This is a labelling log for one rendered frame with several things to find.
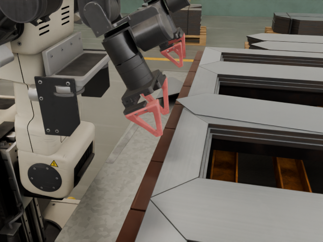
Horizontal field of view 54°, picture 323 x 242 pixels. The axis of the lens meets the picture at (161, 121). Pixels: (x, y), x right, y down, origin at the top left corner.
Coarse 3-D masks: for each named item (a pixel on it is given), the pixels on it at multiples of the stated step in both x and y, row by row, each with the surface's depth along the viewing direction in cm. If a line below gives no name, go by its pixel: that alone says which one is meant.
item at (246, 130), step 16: (288, 64) 156; (304, 64) 155; (320, 64) 153; (224, 80) 133; (240, 80) 132; (256, 80) 130; (272, 80) 129; (288, 80) 128; (304, 80) 127; (208, 128) 95; (224, 128) 94; (240, 128) 93; (256, 128) 92; (272, 128) 92; (288, 128) 92; (208, 144) 90; (272, 144) 92; (288, 144) 91; (304, 144) 90; (320, 144) 89; (208, 160) 83
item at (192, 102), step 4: (192, 96) 112; (196, 96) 112; (200, 96) 112; (204, 96) 112; (184, 100) 109; (188, 100) 109; (192, 100) 109; (196, 100) 109; (200, 100) 109; (184, 104) 106; (188, 104) 106; (192, 104) 106; (196, 104) 106; (188, 108) 103; (192, 108) 103; (196, 108) 103; (192, 112) 101
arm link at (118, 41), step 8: (128, 24) 58; (112, 32) 59; (120, 32) 57; (128, 32) 58; (104, 40) 58; (112, 40) 57; (120, 40) 57; (128, 40) 58; (112, 48) 58; (120, 48) 57; (128, 48) 58; (136, 48) 59; (112, 56) 59; (120, 56) 58; (128, 56) 58
